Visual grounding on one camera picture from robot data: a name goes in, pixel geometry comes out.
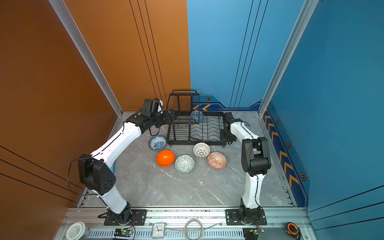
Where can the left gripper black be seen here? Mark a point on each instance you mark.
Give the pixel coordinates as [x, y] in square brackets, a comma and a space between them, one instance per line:
[168, 119]

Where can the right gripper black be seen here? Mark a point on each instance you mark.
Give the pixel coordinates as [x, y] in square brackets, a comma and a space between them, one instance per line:
[222, 138]

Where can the black wire dish rack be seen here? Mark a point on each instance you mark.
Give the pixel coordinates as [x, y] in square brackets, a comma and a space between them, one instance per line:
[182, 132]

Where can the blue geometric pattern bowl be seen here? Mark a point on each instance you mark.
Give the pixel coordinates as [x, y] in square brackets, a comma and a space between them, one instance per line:
[196, 117]

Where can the blue floral white bowl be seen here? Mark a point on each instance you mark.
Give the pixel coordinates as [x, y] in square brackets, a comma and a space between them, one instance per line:
[157, 143]

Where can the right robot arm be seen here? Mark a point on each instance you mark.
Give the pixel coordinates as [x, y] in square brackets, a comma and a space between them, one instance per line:
[255, 160]

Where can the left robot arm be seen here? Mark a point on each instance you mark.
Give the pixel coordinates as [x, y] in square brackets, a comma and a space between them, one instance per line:
[94, 169]

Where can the red patterned bowl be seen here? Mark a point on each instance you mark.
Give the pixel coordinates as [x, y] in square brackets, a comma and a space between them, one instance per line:
[217, 161]

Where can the white lattice bowl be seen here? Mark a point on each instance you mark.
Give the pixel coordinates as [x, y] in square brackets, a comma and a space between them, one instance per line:
[201, 150]

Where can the orange plastic bowl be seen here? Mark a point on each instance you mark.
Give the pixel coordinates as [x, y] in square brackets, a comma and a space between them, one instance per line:
[165, 158]

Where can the green patterned bowl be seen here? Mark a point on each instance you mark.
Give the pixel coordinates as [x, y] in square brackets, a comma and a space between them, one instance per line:
[184, 164]

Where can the right circuit board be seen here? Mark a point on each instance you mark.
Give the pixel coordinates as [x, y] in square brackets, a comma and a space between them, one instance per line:
[258, 230]

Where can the small white clock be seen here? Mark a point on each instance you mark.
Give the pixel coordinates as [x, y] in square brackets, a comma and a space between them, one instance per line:
[159, 230]

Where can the orange black tape measure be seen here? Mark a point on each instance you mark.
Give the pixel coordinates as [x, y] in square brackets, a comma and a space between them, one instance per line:
[293, 230]

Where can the left green circuit board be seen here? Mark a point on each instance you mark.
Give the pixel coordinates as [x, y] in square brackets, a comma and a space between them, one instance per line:
[124, 233]

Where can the white round lid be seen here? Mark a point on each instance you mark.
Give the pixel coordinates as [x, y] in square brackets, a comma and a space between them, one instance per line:
[76, 231]

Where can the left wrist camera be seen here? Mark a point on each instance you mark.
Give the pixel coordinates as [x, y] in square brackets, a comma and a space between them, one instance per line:
[160, 106]

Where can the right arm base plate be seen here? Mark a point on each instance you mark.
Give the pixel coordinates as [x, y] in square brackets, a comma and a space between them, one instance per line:
[232, 216]

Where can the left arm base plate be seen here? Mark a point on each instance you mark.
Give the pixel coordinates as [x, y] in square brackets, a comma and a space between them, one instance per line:
[136, 217]

